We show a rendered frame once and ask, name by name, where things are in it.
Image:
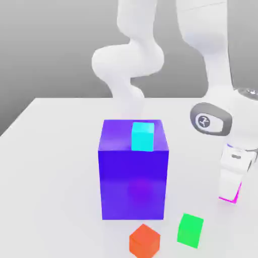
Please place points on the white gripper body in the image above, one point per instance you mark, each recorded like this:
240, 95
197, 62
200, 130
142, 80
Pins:
235, 163

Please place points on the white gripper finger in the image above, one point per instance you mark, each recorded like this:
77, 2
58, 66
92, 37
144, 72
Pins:
229, 185

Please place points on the small magenta cube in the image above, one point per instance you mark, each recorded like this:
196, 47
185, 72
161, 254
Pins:
237, 194

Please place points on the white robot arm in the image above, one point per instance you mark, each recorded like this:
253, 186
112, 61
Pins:
129, 60

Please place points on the small green cube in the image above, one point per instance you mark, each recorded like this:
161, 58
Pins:
189, 230

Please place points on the small cyan cube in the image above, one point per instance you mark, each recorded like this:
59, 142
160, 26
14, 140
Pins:
142, 139

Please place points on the small orange cube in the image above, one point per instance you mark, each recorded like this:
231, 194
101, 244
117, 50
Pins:
144, 241

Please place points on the large purple box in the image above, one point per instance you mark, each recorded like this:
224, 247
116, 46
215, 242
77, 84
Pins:
133, 181

